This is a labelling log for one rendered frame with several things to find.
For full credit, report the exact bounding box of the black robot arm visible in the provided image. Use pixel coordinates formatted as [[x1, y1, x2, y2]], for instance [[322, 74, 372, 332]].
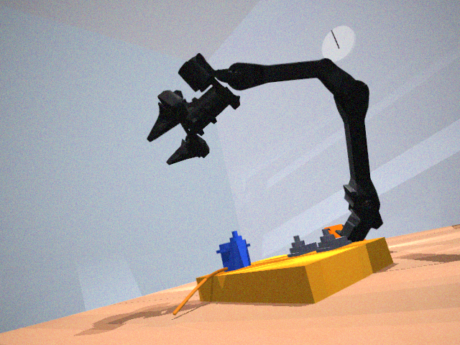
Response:
[[178, 53, 383, 242]]

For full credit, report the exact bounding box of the yellow flat rectangular block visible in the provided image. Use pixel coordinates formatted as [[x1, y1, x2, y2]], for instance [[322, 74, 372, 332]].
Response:
[[198, 228, 394, 304]]

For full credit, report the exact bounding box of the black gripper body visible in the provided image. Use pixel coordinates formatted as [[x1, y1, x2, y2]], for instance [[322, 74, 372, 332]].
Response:
[[158, 90, 218, 158]]

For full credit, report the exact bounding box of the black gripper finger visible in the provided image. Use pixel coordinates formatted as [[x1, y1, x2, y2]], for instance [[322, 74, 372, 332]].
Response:
[[147, 102, 180, 142], [166, 139, 201, 165]]

